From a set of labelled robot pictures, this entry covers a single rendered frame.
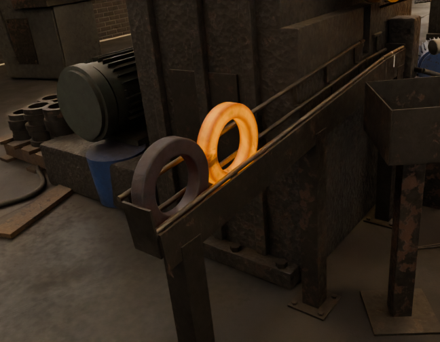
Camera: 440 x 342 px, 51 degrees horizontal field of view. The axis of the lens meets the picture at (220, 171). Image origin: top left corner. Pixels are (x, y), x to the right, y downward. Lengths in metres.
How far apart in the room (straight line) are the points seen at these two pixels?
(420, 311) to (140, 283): 0.96
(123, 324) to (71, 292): 0.30
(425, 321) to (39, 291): 1.34
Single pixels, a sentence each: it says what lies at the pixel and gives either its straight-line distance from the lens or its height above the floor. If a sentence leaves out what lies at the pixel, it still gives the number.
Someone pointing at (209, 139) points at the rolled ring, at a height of 0.73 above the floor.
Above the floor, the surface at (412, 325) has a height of 0.01.
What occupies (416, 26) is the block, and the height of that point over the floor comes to 0.77.
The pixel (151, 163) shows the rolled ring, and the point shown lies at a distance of 0.84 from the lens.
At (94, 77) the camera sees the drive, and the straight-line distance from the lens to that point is 2.24.
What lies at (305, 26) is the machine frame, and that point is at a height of 0.87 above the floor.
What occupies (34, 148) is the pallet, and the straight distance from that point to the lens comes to 3.00.
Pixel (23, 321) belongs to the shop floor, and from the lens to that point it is 1.82.
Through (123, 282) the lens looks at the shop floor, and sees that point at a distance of 1.83.
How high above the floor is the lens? 1.06
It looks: 24 degrees down
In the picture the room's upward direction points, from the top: 6 degrees counter-clockwise
